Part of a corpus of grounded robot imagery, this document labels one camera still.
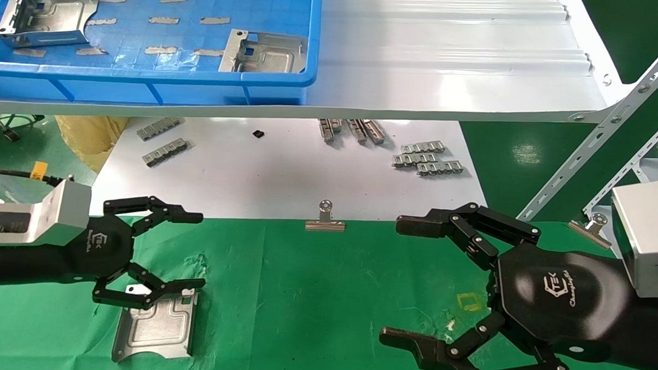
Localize thin perforated steel strut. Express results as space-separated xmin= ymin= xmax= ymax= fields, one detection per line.
xmin=583 ymin=103 xmax=658 ymax=217

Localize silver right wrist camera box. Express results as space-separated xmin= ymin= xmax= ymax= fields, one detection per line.
xmin=608 ymin=178 xmax=658 ymax=300

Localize green cloth mat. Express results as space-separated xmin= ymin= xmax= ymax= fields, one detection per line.
xmin=0 ymin=203 xmax=658 ymax=370

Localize white shelf board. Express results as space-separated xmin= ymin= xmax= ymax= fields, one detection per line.
xmin=0 ymin=0 xmax=640 ymax=136

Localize stamped sheet metal bracket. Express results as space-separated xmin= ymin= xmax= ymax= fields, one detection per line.
xmin=0 ymin=0 xmax=100 ymax=50
xmin=219 ymin=29 xmax=308 ymax=76
xmin=111 ymin=285 xmax=197 ymax=366

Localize blue plastic tray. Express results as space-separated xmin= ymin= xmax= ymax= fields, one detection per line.
xmin=0 ymin=0 xmax=323 ymax=112

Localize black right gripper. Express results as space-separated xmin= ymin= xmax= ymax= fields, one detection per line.
xmin=378 ymin=200 xmax=636 ymax=370

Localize silver binder clip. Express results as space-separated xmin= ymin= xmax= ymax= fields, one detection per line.
xmin=305 ymin=200 xmax=347 ymax=233
xmin=568 ymin=212 xmax=614 ymax=250

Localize yellow plastic bag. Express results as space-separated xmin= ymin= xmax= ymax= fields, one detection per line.
xmin=52 ymin=114 xmax=131 ymax=176

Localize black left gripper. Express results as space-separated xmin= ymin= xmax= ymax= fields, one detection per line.
xmin=65 ymin=193 xmax=209 ymax=313

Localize black cable with yellow tag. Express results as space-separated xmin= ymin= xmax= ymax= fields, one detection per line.
xmin=0 ymin=161 xmax=71 ymax=186

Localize wide perforated steel strut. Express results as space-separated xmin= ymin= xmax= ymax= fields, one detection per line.
xmin=516 ymin=25 xmax=658 ymax=227

